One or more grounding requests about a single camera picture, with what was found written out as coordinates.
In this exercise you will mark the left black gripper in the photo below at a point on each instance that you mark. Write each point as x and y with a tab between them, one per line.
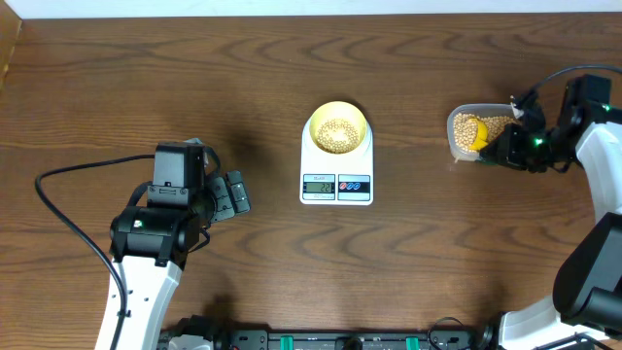
226	206

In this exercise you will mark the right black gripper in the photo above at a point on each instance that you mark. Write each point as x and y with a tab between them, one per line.
508	154

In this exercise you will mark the yellow measuring scoop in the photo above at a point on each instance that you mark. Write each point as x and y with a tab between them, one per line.
480	140

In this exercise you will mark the yellow bowl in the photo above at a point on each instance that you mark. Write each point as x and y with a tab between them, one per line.
337	110

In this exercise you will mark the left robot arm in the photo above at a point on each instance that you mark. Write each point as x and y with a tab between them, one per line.
165	219

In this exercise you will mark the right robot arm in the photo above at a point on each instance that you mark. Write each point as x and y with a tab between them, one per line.
584	309

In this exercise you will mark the white digital kitchen scale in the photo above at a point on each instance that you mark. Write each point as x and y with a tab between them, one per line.
336	179

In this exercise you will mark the soybeans in yellow bowl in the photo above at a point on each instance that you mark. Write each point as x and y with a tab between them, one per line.
338	136

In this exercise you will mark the soybeans in container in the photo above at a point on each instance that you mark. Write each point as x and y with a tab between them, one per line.
464	130

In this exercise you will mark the clear plastic container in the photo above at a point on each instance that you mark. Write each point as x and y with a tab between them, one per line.
482	110

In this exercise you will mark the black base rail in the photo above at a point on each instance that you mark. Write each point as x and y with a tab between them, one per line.
198	332

